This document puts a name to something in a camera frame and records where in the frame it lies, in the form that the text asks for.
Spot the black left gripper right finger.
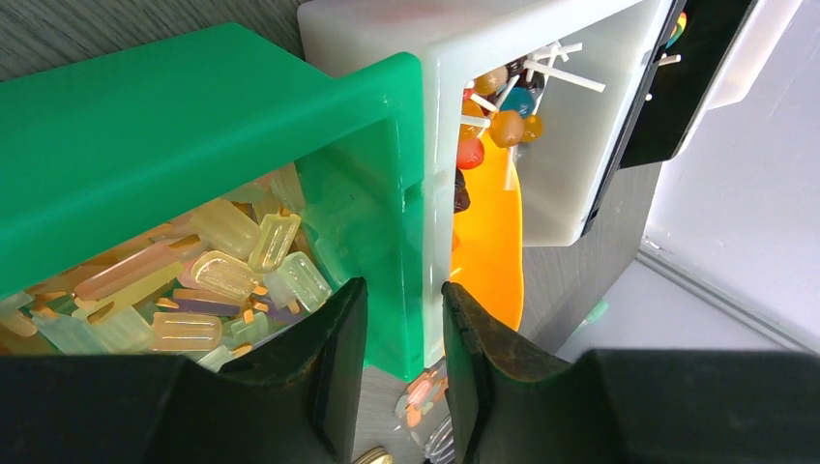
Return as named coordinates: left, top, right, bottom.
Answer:
left=442, top=283, right=819, bottom=463

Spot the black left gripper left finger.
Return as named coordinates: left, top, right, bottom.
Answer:
left=1, top=277, right=367, bottom=463

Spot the black swirl lollipop bin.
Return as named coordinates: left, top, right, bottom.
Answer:
left=581, top=0, right=757, bottom=235

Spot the green candy bin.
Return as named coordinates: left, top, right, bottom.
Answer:
left=1, top=23, right=425, bottom=379

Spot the white lollipop bin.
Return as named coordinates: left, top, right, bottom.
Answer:
left=297, top=1, right=683, bottom=376

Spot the white gummy candy bin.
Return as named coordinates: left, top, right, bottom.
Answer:
left=673, top=0, right=802, bottom=156

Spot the clear plastic jar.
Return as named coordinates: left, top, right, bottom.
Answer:
left=394, top=359, right=455, bottom=463

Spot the yellow plastic scoop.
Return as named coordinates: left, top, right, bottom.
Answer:
left=451, top=135, right=524, bottom=331

